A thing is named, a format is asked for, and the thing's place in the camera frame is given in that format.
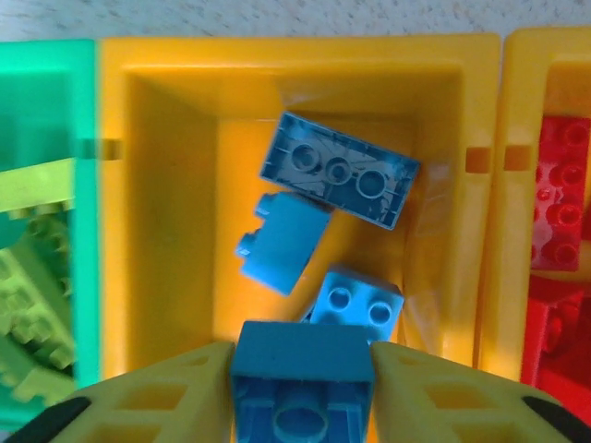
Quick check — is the red square lego brick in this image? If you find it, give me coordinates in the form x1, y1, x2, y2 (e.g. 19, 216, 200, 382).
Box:
519, 276, 591, 402

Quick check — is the green plastic bin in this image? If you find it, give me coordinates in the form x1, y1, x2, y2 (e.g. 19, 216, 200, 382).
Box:
0, 39, 102, 435

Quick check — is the green long lego brick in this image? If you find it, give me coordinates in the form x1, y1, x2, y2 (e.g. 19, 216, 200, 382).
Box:
0, 214, 78, 370

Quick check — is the blue square lego brick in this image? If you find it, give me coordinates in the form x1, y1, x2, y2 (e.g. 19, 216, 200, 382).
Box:
299, 270, 405, 345
229, 320, 378, 443
234, 191, 334, 296

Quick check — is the blue long lego brick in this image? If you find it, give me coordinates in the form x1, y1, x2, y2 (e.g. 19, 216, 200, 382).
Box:
258, 111, 422, 232

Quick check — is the yellow bin holding blue bricks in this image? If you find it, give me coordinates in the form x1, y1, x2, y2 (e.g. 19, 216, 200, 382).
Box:
94, 32, 504, 384

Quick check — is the yellow bin holding red bricks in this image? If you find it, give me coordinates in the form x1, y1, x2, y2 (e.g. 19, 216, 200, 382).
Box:
479, 26, 591, 398

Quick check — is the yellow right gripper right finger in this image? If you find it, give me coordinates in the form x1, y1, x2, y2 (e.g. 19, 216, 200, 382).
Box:
371, 341, 591, 443

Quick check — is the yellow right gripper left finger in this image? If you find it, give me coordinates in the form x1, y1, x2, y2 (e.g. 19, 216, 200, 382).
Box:
8, 341, 237, 443

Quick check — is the red long lego brick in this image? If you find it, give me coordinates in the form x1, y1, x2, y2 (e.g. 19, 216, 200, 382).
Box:
529, 115, 591, 272

